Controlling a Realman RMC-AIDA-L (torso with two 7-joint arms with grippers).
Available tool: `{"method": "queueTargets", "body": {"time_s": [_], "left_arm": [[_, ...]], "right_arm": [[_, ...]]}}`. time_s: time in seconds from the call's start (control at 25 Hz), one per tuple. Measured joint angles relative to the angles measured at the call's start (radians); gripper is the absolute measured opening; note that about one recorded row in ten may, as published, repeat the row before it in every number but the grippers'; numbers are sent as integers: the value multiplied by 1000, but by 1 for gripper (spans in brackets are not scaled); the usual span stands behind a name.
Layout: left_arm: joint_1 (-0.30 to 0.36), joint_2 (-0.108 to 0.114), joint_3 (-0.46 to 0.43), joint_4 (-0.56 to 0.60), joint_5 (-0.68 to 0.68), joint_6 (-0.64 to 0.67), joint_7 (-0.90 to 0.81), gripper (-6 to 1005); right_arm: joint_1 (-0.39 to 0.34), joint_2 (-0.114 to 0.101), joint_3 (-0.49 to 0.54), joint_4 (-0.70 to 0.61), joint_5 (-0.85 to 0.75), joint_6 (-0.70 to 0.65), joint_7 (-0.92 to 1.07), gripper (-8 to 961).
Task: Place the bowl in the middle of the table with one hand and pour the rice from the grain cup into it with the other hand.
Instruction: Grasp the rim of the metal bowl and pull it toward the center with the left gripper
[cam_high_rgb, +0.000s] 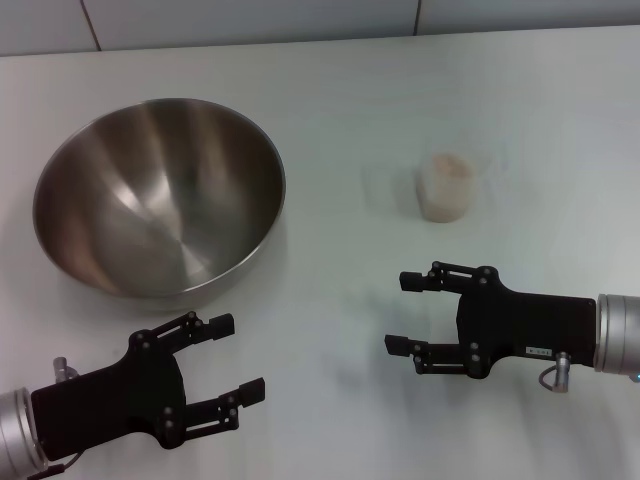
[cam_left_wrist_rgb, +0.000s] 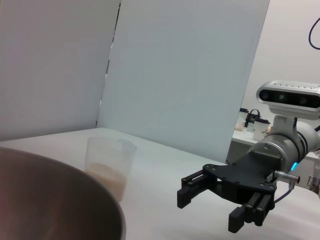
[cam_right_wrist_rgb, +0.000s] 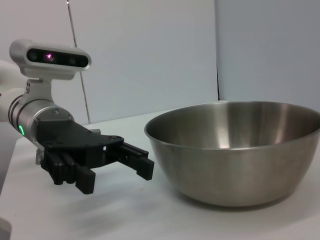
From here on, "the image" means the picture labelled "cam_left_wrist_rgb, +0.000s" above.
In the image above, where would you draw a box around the small grey background object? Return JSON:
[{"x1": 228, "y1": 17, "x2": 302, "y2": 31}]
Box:
[{"x1": 308, "y1": 174, "x2": 320, "y2": 193}]

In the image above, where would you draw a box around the dark blue hanging cable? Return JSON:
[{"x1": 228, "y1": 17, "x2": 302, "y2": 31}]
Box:
[{"x1": 308, "y1": 18, "x2": 320, "y2": 50}]

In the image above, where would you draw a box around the clear plastic container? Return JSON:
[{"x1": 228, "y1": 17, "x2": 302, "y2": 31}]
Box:
[{"x1": 235, "y1": 107, "x2": 248, "y2": 133}]

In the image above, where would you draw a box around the white uncooked rice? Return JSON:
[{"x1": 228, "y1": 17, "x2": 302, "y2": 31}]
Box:
[{"x1": 84, "y1": 162, "x2": 130, "y2": 198}]

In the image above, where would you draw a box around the white backdrop panel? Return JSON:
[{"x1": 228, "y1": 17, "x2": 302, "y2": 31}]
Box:
[
  {"x1": 96, "y1": 0, "x2": 271, "y2": 166},
  {"x1": 0, "y1": 0, "x2": 121, "y2": 143}
]

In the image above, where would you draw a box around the clear plastic measuring cup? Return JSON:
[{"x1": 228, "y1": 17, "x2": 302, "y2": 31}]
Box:
[{"x1": 84, "y1": 136, "x2": 138, "y2": 202}]

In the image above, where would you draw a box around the right gripper cable with connector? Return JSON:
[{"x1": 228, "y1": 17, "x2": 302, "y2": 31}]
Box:
[{"x1": 273, "y1": 169, "x2": 303, "y2": 204}]

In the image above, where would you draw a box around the stainless steel mixing bowl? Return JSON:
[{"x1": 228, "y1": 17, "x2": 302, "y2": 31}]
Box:
[{"x1": 0, "y1": 146, "x2": 127, "y2": 240}]

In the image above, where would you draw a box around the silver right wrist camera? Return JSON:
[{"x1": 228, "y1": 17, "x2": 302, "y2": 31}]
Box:
[{"x1": 254, "y1": 79, "x2": 320, "y2": 121}]

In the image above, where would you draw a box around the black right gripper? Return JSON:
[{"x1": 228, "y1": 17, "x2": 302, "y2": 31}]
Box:
[{"x1": 176, "y1": 149, "x2": 286, "y2": 234}]

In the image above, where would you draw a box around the paper cup with black lid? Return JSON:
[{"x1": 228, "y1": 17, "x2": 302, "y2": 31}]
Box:
[{"x1": 254, "y1": 119, "x2": 271, "y2": 141}]

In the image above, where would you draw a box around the cup with black handle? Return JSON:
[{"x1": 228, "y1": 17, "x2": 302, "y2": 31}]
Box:
[{"x1": 245, "y1": 108, "x2": 262, "y2": 132}]

